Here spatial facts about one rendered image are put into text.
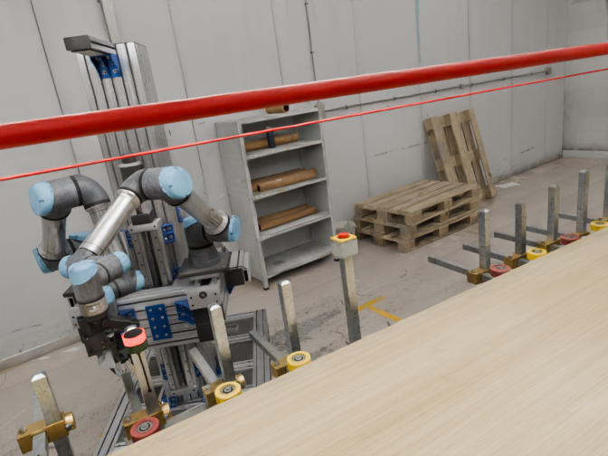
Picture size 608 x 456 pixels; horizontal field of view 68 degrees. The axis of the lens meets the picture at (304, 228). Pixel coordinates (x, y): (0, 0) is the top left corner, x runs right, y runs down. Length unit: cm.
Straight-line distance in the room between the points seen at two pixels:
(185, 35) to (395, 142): 276
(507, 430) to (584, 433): 17
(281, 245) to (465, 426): 372
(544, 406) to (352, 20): 456
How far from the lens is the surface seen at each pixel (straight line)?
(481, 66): 27
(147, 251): 227
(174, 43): 425
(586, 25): 892
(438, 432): 127
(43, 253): 213
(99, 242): 161
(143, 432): 144
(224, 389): 149
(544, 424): 133
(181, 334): 224
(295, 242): 487
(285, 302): 156
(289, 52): 478
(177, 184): 167
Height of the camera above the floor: 175
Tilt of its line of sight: 17 degrees down
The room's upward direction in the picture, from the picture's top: 8 degrees counter-clockwise
